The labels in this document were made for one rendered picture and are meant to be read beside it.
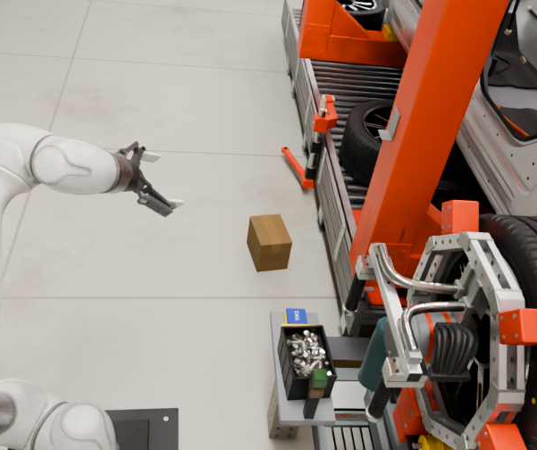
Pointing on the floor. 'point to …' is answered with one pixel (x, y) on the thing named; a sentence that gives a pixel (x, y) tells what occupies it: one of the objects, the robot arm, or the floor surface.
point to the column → (278, 420)
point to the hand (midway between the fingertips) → (165, 180)
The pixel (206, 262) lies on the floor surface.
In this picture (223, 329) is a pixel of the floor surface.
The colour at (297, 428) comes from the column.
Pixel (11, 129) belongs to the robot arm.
